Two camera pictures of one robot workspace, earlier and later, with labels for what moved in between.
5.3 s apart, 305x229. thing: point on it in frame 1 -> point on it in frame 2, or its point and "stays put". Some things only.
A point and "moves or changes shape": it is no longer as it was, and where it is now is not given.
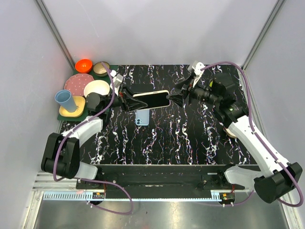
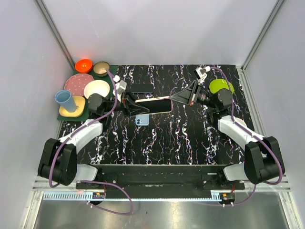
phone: (156, 99) moves or changes shape
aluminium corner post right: (277, 7) stays put
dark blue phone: (141, 88) stays put
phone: (142, 117) stays put
